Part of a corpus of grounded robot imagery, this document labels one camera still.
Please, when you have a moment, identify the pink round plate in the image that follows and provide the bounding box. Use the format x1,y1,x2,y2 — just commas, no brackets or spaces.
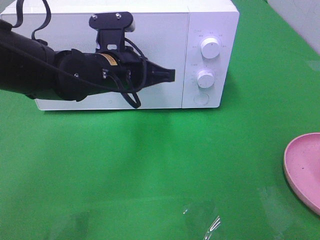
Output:
283,132,320,215

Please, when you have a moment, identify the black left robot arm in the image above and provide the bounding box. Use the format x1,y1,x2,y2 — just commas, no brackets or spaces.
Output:
0,20,176,108

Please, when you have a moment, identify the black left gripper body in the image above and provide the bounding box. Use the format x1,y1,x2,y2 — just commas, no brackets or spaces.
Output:
84,46,150,96

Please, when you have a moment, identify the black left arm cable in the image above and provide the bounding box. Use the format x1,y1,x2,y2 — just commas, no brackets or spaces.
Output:
0,0,148,110

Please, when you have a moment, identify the white microwave oven body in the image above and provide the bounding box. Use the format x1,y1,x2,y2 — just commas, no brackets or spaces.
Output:
0,0,240,109

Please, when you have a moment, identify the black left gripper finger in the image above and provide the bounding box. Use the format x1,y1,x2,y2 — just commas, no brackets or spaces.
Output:
146,60,176,87

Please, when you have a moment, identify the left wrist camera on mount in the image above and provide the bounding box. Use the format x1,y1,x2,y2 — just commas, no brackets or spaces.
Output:
89,11,136,53

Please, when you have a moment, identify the white microwave knob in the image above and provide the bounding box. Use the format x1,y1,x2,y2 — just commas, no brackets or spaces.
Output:
196,70,216,89
200,37,221,59

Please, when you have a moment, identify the round white door-release button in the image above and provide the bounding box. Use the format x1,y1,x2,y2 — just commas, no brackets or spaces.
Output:
193,93,210,106

